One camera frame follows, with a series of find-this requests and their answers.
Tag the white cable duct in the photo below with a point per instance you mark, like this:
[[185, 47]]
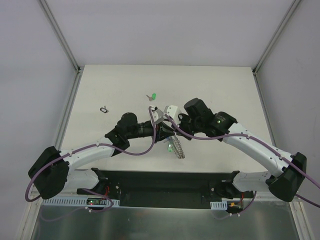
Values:
[[219, 205], [70, 201]]

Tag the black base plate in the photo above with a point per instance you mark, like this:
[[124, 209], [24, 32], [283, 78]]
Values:
[[178, 190]]

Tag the left white cable duct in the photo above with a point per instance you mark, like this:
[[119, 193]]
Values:
[[70, 201]]

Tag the green tag on disc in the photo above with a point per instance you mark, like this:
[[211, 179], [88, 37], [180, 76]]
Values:
[[170, 147]]

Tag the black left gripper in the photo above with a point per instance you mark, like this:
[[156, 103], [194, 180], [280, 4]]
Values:
[[158, 131]]

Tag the metal disc with key rings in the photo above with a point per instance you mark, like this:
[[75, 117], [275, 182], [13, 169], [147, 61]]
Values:
[[177, 147]]

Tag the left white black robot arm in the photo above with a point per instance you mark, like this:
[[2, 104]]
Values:
[[60, 170]]

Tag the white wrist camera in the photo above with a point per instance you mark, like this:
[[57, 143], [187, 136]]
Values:
[[172, 112], [157, 115]]

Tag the green tag silver key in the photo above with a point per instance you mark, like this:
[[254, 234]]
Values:
[[152, 97]]

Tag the right white cable duct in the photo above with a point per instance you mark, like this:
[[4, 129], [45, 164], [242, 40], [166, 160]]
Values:
[[219, 205]]

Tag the right aluminium frame rail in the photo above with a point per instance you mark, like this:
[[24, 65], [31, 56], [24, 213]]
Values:
[[266, 86]]

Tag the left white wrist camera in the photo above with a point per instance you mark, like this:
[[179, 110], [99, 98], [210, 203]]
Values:
[[157, 115]]

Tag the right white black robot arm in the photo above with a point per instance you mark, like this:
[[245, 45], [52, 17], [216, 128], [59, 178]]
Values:
[[284, 171]]

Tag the aluminium frame rail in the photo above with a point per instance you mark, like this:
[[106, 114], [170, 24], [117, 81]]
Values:
[[77, 69], [266, 86]]

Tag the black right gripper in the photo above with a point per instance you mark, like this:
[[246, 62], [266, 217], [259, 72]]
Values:
[[182, 124]]

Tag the left aluminium frame rail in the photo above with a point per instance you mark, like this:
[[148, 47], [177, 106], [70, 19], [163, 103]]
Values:
[[77, 69]]

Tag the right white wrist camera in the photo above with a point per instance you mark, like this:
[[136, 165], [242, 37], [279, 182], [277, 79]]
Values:
[[172, 112]]

